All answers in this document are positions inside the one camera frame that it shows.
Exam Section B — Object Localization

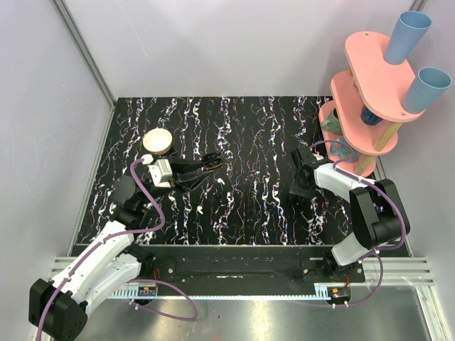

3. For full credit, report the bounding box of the black earbud charging case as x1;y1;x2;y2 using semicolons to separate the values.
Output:
202;152;223;170

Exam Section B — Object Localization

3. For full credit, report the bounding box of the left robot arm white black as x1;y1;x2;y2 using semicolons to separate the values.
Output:
28;153;223;340

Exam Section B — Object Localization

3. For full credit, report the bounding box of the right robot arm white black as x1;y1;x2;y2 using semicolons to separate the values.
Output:
290;146;410;282

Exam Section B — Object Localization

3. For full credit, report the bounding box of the cream round bowl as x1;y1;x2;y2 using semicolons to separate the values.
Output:
142;128;173;156

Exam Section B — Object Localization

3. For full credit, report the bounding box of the blue patterned mug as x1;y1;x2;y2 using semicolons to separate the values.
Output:
330;138;360;163

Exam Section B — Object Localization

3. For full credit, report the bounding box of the green ceramic mug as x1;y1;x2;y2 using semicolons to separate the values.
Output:
321;108;343;136

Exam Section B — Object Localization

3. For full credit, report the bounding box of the black marble mat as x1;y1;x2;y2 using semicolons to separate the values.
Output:
75;96;352;245

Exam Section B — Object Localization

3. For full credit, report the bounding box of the pink three tier shelf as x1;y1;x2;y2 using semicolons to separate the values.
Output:
318;31;419;177

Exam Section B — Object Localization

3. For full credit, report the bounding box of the dark blue cup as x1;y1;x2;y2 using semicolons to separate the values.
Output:
360;106;382;126

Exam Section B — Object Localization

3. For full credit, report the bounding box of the blue cup front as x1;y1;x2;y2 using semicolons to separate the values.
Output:
402;67;452;114

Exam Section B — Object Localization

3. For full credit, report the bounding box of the blue cup rear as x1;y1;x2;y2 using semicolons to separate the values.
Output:
384;11;432;65

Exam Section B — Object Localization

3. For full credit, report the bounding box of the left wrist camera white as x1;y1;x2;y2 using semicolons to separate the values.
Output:
141;154;173;188

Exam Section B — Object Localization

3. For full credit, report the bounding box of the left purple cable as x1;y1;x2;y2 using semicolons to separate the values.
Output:
35;158;198;340

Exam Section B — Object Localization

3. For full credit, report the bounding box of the purple cable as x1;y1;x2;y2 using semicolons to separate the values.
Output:
35;158;198;340
309;139;408;308

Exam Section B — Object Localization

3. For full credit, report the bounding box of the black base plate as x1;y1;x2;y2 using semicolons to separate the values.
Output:
145;245;365;284

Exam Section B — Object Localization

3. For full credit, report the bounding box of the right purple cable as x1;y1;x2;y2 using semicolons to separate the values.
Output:
309;139;408;308

